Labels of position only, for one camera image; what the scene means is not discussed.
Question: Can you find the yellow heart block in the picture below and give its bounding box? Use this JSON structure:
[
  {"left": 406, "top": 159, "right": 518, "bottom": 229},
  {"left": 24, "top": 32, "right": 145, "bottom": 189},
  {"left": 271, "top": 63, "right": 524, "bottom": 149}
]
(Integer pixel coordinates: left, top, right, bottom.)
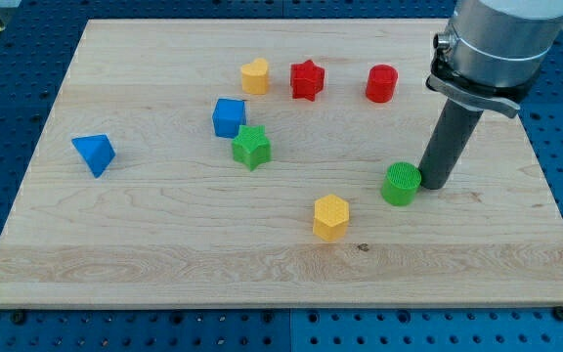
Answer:
[{"left": 240, "top": 58, "right": 269, "bottom": 95}]

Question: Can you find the green star block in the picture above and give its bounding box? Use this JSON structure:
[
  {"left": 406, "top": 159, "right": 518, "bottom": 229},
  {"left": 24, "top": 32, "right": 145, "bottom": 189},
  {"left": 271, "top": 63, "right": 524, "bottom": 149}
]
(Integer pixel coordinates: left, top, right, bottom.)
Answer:
[{"left": 232, "top": 125, "right": 272, "bottom": 171}]

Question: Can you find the red star block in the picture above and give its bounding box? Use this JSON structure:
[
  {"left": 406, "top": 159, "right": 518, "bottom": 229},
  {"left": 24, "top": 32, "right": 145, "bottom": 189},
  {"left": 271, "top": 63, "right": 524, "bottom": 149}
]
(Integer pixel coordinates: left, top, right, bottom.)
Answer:
[{"left": 290, "top": 60, "right": 325, "bottom": 102}]

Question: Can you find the red cylinder block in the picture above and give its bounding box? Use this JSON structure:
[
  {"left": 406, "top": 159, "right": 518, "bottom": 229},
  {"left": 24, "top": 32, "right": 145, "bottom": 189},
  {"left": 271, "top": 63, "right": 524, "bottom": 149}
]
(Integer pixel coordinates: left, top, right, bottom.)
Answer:
[{"left": 365, "top": 65, "right": 399, "bottom": 104}]

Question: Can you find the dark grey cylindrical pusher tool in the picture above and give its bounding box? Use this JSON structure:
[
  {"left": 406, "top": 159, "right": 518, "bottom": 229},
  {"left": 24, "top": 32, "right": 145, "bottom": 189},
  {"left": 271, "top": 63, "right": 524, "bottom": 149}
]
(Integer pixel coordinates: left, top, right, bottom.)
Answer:
[{"left": 418, "top": 100, "right": 483, "bottom": 190}]

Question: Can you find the light wooden board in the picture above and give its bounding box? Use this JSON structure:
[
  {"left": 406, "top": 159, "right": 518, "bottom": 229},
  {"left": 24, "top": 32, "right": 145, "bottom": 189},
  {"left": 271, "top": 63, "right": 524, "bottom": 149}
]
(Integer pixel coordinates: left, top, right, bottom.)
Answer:
[{"left": 0, "top": 20, "right": 563, "bottom": 309}]

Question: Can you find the yellow hexagon block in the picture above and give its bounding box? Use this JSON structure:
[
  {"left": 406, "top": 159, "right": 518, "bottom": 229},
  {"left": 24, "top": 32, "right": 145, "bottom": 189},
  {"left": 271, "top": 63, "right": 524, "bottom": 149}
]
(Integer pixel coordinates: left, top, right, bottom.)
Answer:
[{"left": 313, "top": 194, "right": 350, "bottom": 242}]

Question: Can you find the blue cube block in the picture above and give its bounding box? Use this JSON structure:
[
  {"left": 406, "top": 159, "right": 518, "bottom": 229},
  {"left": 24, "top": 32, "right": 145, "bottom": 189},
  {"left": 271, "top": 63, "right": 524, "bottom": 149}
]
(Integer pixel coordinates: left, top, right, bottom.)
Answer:
[{"left": 212, "top": 98, "right": 246, "bottom": 138}]

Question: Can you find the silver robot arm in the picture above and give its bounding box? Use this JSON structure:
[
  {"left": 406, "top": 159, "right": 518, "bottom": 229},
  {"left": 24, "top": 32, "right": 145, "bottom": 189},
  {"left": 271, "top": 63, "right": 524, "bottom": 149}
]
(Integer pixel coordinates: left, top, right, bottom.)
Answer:
[{"left": 426, "top": 0, "right": 563, "bottom": 118}]

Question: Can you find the blue triangle block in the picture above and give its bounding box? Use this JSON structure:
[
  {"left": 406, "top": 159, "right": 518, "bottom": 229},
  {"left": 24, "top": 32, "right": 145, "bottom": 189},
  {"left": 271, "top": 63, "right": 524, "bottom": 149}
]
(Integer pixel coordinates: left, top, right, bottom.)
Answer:
[{"left": 71, "top": 134, "right": 115, "bottom": 178}]

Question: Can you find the green cylinder block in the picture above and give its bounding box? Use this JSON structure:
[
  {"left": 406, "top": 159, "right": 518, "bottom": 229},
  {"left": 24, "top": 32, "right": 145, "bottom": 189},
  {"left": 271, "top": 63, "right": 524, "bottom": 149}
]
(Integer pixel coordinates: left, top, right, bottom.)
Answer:
[{"left": 380, "top": 161, "right": 421, "bottom": 206}]

